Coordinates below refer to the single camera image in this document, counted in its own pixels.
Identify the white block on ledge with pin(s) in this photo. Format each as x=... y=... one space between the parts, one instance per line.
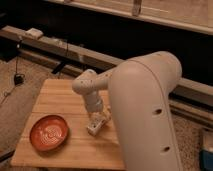
x=35 y=33

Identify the blue white box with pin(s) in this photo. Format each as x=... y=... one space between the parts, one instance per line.
x=206 y=152

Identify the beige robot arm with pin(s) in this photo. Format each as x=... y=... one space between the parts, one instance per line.
x=138 y=91

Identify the white patterned bottle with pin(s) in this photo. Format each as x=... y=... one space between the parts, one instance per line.
x=97 y=121

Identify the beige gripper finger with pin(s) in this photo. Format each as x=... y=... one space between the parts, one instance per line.
x=91 y=116
x=107 y=113

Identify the wooden ledge rail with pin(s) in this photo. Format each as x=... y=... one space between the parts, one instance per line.
x=187 y=88

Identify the upper wooden shelf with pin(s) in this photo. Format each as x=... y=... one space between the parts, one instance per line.
x=193 y=15

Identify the red ceramic bowl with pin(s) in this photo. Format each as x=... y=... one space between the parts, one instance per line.
x=48 y=133

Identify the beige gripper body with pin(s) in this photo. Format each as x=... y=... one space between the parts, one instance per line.
x=93 y=102

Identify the wooden board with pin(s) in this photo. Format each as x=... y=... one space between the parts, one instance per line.
x=80 y=150

